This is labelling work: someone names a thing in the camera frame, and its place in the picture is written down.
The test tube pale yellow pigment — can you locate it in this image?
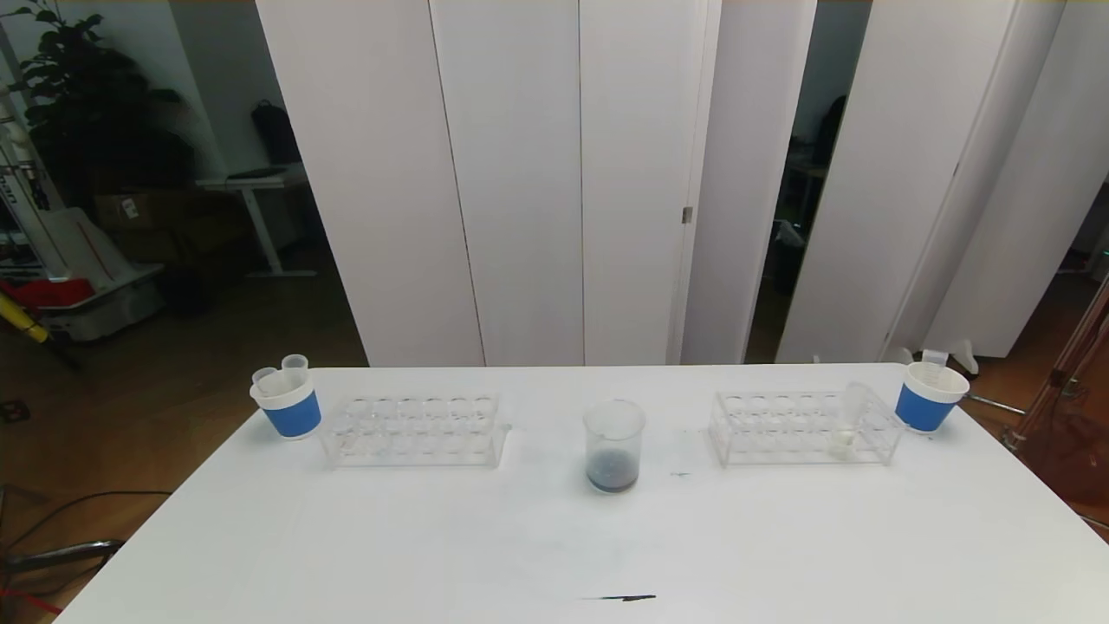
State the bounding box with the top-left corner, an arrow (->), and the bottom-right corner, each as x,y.
830,381 -> 874,458

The clear glass beaker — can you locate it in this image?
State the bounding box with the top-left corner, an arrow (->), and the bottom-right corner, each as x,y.
582,398 -> 646,496

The clear acrylic test tube rack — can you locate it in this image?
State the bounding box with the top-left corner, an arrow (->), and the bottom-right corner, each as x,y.
319,390 -> 512,469
708,387 -> 906,466

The white paper cup blue sleeve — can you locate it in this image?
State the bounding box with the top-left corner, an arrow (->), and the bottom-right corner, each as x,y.
250,373 -> 323,439
894,360 -> 970,432

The white desk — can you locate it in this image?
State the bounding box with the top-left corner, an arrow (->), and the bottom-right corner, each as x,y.
196,165 -> 317,278

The black backpack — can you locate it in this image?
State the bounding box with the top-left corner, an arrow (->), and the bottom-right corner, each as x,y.
251,100 -> 302,166

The brown cardboard box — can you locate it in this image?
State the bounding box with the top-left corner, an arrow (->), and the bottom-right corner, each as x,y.
94,191 -> 174,231

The white machine base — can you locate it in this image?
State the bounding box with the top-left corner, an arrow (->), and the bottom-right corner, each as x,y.
35,206 -> 165,341

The thin metal rod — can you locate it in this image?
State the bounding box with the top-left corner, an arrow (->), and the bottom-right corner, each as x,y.
966,392 -> 1028,415

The dark green potted plant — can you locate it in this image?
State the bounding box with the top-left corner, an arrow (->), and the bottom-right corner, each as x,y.
4,0 -> 196,209

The yellow tool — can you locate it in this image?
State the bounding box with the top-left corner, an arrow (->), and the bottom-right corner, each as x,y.
0,290 -> 50,343

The grey metal leg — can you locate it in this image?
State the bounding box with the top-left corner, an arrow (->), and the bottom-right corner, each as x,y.
0,537 -> 126,573

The white pole with lettering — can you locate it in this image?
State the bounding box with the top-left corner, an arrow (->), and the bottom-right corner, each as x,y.
0,82 -> 66,278

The black floor cable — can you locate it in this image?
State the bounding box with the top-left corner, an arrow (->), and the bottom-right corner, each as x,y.
0,490 -> 174,556

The red floor cable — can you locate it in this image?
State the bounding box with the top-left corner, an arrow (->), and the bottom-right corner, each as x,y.
0,588 -> 62,614

